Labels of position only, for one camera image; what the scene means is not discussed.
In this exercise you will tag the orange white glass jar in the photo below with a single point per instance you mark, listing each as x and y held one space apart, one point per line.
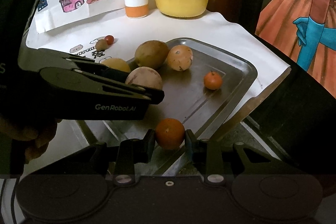
136 8

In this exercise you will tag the large yellow round fruit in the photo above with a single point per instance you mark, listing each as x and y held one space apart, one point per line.
116 63

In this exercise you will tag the brown-yellow pear fruit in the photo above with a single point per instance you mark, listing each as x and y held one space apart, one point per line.
180 58

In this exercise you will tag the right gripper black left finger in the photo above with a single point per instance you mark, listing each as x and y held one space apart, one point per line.
117 164

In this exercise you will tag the small green fruit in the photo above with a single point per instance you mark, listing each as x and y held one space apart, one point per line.
102 45

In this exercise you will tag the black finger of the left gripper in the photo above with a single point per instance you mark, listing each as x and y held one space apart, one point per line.
113 77

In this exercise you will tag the small orange tangerine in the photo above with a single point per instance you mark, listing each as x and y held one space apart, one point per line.
212 80

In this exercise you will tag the white printed tablecloth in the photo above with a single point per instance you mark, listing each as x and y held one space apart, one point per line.
210 28

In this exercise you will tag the orange dress lady poster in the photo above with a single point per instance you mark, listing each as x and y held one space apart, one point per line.
305 31

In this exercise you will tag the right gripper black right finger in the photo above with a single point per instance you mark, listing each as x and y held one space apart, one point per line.
218 164

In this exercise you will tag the small red cherry tomato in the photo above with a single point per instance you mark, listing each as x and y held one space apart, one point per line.
109 39

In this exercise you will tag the yellow-green round fruit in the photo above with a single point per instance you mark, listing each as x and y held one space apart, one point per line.
151 54

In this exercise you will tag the person's left hand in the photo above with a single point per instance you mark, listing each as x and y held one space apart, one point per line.
37 135

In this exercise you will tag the yellow plastic bowl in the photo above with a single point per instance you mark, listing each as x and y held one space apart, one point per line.
182 8

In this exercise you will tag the pale peach round fruit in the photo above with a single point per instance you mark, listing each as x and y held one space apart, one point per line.
145 76

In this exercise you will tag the metal tray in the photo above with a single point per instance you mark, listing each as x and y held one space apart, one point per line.
186 98

